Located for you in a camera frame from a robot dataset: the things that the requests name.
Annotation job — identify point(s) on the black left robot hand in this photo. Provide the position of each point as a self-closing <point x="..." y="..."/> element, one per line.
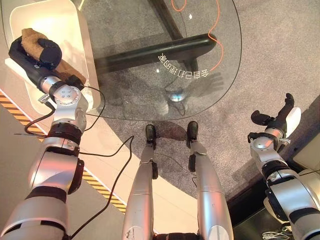
<point x="23" y="62"/>

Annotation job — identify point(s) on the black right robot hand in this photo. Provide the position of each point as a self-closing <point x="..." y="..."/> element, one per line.
<point x="281" y="118"/>

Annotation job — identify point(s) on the brown cloth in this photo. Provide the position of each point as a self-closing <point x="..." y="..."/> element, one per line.
<point x="67" y="70"/>

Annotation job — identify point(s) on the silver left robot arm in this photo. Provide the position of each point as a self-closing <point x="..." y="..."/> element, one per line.
<point x="50" y="170"/>

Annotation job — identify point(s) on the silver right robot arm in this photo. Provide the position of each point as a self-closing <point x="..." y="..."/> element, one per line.
<point x="287" y="185"/>

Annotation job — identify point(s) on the cream plastic basket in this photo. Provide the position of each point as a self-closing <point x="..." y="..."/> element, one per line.
<point x="80" y="37"/>

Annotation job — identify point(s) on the black table base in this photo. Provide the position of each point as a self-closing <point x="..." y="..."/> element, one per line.
<point x="155" y="51"/>

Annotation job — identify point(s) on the silver left robot leg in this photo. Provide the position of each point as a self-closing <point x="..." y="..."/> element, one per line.
<point x="141" y="190"/>

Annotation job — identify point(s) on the dark robot waist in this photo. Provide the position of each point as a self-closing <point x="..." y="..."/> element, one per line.
<point x="175" y="236"/>

